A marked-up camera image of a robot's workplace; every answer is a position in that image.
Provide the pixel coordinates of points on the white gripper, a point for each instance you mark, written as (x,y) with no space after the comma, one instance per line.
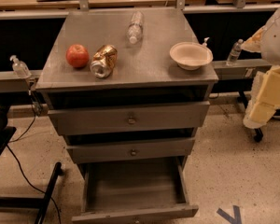
(277,41)

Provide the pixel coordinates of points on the orange soda can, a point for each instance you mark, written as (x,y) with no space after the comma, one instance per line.
(103,61)

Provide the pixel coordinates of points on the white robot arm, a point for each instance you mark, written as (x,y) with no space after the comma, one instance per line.
(266,40)

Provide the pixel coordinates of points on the grey top drawer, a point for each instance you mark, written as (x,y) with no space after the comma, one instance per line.
(128,118)

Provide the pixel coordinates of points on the grey drawer cabinet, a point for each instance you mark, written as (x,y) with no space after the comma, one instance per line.
(144,73)

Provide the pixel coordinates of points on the grey open bottom drawer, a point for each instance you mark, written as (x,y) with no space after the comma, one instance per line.
(134,192)

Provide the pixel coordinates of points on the grey middle drawer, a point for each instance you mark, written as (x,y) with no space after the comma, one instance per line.
(131,150)

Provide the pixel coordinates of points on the black table leg with caster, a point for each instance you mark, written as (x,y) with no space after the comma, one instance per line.
(249,121)

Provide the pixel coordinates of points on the standing water bottle right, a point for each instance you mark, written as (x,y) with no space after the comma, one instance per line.
(234,53)

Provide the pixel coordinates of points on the small pump bottle behind bowl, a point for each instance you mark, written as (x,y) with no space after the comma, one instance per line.
(205,41)

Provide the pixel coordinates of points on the white paper bowl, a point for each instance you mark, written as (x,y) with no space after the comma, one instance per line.
(191,56)

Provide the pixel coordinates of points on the clear plastic water bottle lying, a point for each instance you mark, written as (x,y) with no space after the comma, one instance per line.
(135,29)

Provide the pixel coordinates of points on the red apple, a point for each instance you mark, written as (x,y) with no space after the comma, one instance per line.
(77,56)

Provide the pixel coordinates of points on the hand sanitizer pump bottle left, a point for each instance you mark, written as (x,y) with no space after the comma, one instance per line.
(19,67)

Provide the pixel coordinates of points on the black stand base left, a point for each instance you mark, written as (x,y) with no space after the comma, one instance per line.
(40,204)

